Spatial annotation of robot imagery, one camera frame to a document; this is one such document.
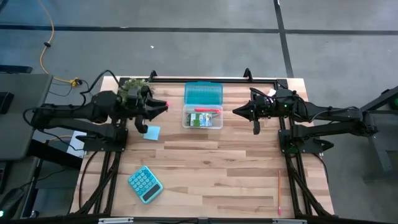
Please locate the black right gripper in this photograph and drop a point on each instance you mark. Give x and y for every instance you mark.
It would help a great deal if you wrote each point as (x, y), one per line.
(267, 113)

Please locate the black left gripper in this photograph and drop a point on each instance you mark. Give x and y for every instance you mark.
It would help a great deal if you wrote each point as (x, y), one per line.
(143, 109)

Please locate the light blue sticky note pad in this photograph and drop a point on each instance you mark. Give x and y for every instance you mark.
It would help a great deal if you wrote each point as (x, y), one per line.
(152, 133)

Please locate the red pen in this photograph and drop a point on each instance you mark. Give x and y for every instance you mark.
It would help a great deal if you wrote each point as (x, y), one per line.
(207, 110)

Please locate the clear pencil box teal lid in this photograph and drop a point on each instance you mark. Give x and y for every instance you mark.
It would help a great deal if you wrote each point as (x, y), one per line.
(203, 93)

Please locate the orange pencil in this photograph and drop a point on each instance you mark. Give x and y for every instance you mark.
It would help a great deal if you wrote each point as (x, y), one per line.
(279, 193)

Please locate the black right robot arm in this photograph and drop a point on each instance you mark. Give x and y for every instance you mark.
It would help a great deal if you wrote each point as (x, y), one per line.
(335, 113)

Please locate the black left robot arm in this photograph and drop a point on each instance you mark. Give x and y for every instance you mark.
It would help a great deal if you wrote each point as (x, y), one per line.
(68, 113)

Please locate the potted green plant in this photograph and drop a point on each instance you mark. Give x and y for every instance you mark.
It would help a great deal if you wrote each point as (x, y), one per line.
(136, 83)

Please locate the teal calculator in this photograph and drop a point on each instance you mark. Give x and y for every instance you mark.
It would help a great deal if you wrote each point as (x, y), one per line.
(144, 183)

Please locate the white box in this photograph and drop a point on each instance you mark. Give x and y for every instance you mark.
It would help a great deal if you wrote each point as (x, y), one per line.
(74, 149)

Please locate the silver metal plate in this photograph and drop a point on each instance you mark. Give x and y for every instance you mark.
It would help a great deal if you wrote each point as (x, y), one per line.
(289, 221)
(115, 220)

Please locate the grey desk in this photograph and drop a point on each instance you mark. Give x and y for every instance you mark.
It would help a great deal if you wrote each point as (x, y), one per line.
(25, 93)

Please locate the grey metal table stand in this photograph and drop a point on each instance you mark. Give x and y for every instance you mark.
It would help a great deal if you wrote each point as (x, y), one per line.
(381, 152)

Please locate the black flat bar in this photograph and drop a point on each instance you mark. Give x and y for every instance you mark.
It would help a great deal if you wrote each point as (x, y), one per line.
(15, 69)

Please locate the black device on desk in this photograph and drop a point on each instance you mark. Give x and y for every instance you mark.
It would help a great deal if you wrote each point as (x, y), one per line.
(4, 102)

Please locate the black computer mouse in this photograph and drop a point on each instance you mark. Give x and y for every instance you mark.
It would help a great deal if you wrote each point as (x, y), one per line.
(11, 202)

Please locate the black frame bracket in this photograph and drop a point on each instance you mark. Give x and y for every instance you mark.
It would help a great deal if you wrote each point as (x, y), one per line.
(247, 74)
(152, 75)

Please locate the black aluminium table frame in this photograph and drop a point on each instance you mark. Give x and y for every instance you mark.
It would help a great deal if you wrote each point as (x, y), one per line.
(217, 80)

